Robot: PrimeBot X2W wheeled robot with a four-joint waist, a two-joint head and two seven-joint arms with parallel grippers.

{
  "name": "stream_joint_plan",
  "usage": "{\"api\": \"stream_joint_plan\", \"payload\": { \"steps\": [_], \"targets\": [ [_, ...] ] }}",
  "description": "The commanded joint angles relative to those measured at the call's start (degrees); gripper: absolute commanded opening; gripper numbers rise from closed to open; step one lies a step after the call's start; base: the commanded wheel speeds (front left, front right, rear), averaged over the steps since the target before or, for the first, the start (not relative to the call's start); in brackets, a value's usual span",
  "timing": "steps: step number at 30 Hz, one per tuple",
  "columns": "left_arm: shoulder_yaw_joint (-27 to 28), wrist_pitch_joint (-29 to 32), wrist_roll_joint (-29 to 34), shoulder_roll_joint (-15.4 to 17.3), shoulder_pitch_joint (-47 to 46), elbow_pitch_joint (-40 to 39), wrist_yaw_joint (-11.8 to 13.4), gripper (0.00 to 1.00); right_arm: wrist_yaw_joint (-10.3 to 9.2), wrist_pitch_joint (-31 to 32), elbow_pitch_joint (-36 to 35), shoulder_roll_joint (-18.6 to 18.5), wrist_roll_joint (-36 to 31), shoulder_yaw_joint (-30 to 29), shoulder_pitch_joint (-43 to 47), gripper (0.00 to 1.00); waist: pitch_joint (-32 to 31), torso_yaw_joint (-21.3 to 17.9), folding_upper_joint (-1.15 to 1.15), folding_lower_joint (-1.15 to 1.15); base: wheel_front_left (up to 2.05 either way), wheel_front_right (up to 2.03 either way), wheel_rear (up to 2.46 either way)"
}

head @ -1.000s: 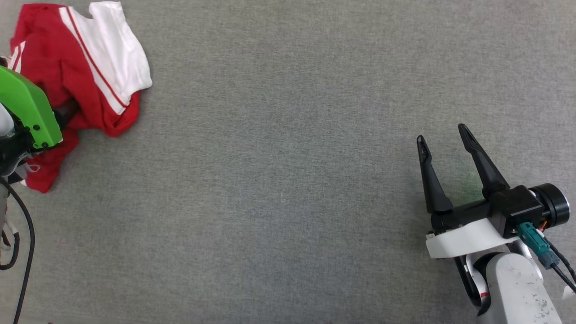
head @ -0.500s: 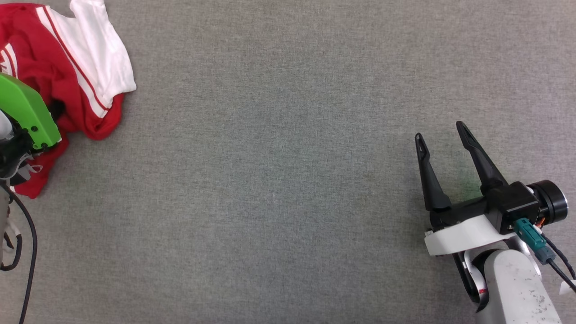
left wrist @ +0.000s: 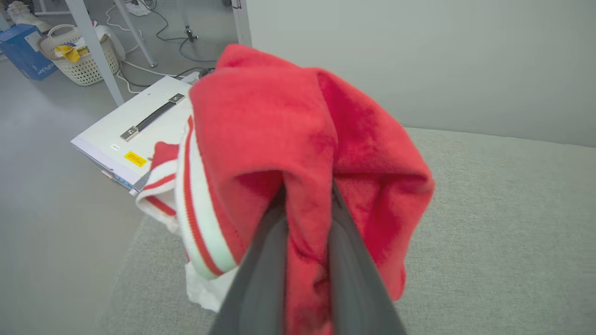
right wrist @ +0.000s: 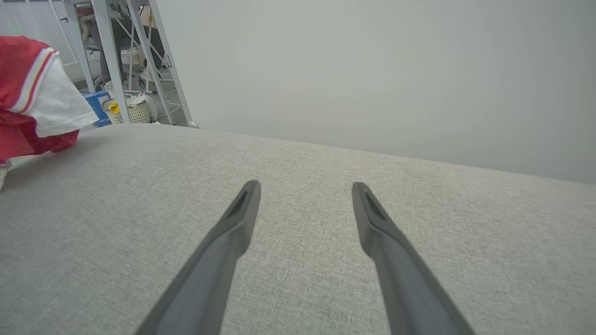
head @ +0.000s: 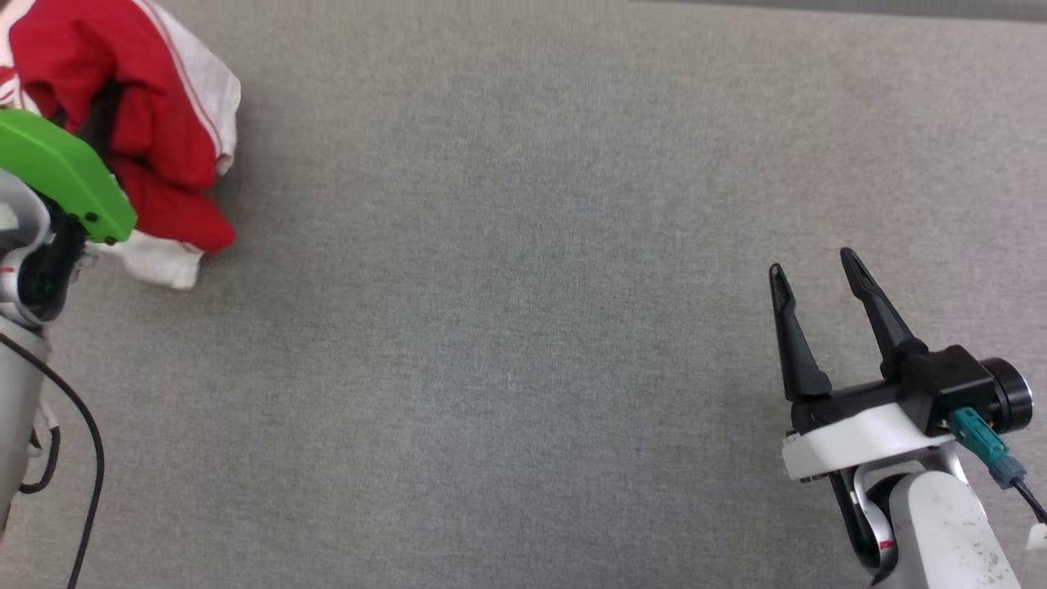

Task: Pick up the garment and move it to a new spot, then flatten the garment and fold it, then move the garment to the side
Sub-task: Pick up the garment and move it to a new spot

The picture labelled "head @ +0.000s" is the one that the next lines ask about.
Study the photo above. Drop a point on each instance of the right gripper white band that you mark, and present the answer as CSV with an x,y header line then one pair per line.
x,y
859,433

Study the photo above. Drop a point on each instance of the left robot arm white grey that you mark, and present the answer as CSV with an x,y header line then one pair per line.
x,y
20,270

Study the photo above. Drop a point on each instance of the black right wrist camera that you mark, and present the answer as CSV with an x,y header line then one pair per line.
x,y
953,380

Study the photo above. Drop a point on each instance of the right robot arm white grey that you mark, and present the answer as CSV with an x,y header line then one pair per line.
x,y
941,523

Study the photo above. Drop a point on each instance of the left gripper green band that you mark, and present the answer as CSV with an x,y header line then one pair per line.
x,y
57,168

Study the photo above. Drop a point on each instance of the red and white garment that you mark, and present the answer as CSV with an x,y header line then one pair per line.
x,y
164,106

